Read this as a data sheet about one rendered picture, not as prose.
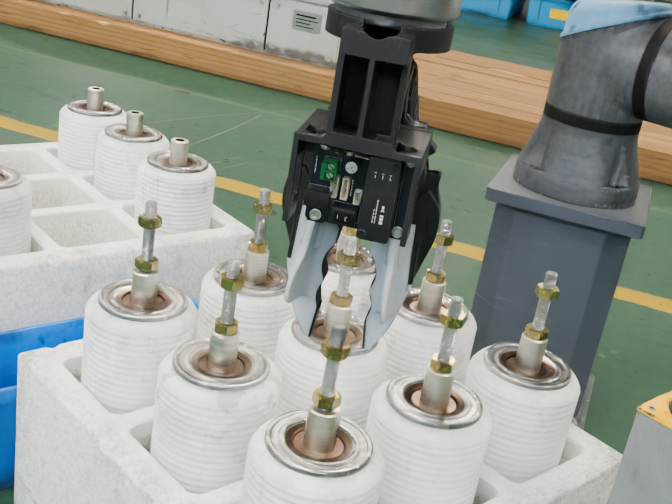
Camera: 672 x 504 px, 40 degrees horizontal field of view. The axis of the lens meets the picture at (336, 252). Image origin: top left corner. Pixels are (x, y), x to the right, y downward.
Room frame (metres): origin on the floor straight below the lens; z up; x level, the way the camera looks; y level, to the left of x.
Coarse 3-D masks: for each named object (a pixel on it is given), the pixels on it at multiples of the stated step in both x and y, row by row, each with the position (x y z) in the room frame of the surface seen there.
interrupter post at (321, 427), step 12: (312, 408) 0.54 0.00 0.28; (336, 408) 0.54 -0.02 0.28; (312, 420) 0.53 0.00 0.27; (324, 420) 0.53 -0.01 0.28; (336, 420) 0.54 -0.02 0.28; (312, 432) 0.53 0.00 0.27; (324, 432) 0.53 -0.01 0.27; (336, 432) 0.54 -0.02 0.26; (312, 444) 0.53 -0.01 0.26; (324, 444) 0.53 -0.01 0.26
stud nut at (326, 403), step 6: (318, 390) 0.54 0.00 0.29; (336, 390) 0.55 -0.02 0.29; (312, 396) 0.54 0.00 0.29; (318, 396) 0.54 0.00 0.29; (324, 396) 0.54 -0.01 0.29; (336, 396) 0.54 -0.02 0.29; (318, 402) 0.53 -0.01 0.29; (324, 402) 0.53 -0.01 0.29; (330, 402) 0.53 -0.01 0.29; (336, 402) 0.54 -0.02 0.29; (324, 408) 0.53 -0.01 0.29; (330, 408) 0.53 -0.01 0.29
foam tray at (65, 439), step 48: (48, 384) 0.67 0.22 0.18; (48, 432) 0.66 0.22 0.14; (96, 432) 0.61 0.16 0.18; (144, 432) 0.64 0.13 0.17; (576, 432) 0.73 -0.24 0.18; (48, 480) 0.66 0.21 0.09; (96, 480) 0.60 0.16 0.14; (144, 480) 0.56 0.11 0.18; (240, 480) 0.58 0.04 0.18; (480, 480) 0.64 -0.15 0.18; (576, 480) 0.66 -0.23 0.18
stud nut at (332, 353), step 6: (324, 342) 0.54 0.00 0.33; (324, 348) 0.54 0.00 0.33; (330, 348) 0.53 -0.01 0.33; (336, 348) 0.54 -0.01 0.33; (342, 348) 0.54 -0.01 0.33; (348, 348) 0.54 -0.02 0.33; (324, 354) 0.54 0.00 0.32; (330, 354) 0.53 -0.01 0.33; (336, 354) 0.53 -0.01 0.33; (342, 354) 0.53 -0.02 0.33; (348, 354) 0.54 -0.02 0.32; (336, 360) 0.53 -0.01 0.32; (342, 360) 0.53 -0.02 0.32
